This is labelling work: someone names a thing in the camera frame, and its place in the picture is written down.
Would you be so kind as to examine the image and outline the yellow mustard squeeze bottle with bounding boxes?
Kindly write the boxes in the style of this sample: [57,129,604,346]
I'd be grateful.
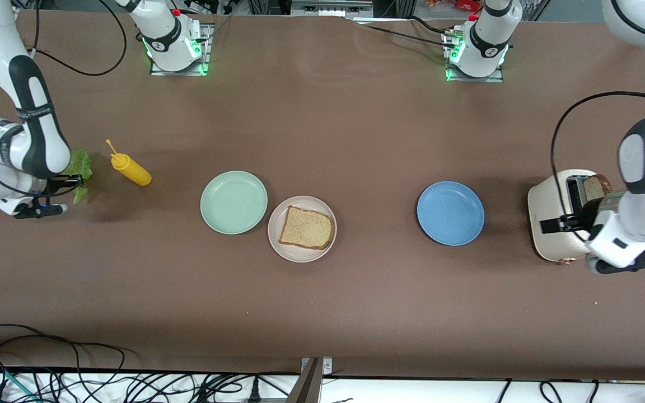
[105,139,153,187]

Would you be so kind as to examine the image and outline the green lettuce leaf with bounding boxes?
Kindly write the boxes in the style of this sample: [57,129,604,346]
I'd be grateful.
[64,149,94,205]

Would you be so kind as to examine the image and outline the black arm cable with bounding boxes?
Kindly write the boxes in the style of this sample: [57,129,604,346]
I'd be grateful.
[0,0,128,199]
[550,0,645,244]

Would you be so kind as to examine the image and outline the thin black base cable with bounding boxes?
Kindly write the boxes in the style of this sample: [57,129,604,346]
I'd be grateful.
[409,16,451,36]
[364,25,453,50]

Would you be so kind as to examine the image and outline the beige plate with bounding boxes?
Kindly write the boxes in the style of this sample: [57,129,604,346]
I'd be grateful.
[268,195,338,264]

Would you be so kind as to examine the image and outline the grey equipment box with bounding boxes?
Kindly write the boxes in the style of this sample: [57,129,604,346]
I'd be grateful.
[291,0,375,17]

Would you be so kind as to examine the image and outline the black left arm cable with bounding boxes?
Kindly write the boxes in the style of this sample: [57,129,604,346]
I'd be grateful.
[550,0,645,244]

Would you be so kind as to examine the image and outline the small metal bracket plate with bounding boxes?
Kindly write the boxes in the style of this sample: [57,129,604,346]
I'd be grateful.
[300,357,334,376]

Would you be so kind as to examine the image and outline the red packaged items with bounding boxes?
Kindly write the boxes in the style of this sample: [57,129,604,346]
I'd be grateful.
[426,0,483,12]

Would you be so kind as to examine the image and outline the brown toast bread slice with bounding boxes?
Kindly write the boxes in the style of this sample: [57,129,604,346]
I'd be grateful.
[279,205,335,250]
[582,175,613,203]

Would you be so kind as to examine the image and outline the white two-slot toaster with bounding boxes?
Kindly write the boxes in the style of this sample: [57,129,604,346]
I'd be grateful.
[527,169,617,265]

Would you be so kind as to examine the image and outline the mint green plate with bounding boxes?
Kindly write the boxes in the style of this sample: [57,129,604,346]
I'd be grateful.
[200,170,269,235]

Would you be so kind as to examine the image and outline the blue plate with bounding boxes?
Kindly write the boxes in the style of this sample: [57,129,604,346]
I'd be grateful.
[417,181,485,247]

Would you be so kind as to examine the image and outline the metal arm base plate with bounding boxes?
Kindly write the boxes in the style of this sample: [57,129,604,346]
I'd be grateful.
[149,24,212,76]
[443,31,505,83]

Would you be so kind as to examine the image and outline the aluminium profile beam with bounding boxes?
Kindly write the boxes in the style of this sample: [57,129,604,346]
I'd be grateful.
[286,358,323,403]

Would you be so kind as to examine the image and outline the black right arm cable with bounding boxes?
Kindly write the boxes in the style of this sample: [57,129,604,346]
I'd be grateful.
[0,0,128,199]

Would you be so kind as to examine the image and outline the teal floor cable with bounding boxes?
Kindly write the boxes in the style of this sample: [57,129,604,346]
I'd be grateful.
[0,365,38,401]

